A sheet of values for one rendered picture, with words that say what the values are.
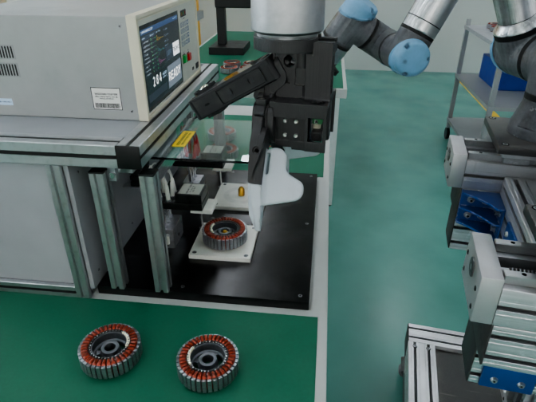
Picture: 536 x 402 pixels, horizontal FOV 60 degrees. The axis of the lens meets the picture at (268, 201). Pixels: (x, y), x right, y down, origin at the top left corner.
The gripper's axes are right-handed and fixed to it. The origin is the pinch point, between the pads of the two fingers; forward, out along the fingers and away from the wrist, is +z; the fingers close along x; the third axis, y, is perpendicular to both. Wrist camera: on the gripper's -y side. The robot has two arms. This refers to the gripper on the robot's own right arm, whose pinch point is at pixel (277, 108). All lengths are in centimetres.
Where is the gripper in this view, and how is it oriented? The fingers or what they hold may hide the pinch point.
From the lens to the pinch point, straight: 128.7
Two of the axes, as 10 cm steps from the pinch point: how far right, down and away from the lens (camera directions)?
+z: -5.2, 6.1, 6.0
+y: 4.1, 8.0, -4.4
